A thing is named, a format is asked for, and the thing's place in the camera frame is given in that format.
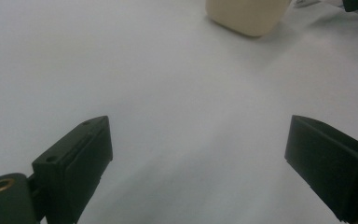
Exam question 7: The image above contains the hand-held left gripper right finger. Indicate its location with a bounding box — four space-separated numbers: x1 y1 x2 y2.
283 115 358 224

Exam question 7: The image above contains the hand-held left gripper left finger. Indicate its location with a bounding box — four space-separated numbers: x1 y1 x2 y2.
32 115 114 224

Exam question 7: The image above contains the beige pen holder cup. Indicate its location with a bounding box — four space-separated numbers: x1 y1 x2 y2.
205 0 292 37

